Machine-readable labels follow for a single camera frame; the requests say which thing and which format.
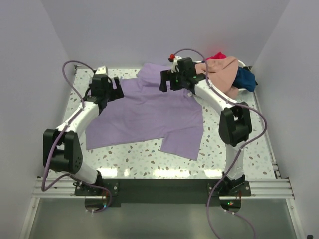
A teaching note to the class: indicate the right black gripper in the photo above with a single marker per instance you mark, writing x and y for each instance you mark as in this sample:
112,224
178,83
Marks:
167,75

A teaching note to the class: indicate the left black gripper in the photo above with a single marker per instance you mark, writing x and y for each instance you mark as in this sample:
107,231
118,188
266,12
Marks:
116,93

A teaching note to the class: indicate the lavender t shirt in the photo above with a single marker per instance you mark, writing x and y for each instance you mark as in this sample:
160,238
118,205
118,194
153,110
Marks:
146,113

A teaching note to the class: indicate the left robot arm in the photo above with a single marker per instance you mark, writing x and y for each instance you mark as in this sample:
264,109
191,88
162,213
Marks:
61,146

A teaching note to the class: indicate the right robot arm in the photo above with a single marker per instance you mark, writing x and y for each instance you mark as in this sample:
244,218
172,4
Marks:
234,122

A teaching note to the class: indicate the peach pink t shirt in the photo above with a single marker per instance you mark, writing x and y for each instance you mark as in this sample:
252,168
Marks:
222,73

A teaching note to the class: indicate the red t shirt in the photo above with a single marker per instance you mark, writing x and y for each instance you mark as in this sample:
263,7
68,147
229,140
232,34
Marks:
218,55

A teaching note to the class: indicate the navy blue t shirt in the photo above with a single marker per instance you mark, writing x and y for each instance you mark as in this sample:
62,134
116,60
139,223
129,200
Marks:
245,79

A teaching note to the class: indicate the white laundry basket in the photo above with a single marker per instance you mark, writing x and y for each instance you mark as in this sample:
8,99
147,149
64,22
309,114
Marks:
226,75

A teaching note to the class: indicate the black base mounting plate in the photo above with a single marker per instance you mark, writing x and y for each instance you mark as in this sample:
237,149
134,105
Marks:
115,192

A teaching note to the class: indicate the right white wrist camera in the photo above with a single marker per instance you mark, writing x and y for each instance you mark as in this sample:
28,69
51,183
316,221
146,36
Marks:
174,60

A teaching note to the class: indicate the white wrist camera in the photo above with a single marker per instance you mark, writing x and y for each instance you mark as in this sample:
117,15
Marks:
174,60
102,70

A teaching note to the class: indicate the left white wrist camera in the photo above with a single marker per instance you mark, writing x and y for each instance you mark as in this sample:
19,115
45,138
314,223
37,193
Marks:
102,70

